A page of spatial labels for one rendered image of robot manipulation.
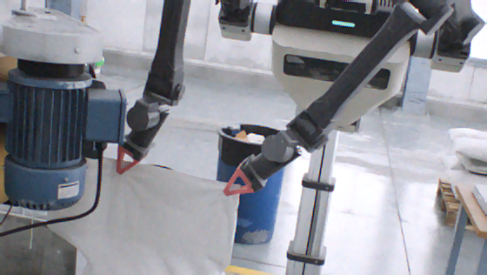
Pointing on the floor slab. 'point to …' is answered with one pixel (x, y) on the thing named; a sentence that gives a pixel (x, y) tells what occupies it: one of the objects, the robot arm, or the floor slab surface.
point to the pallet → (449, 203)
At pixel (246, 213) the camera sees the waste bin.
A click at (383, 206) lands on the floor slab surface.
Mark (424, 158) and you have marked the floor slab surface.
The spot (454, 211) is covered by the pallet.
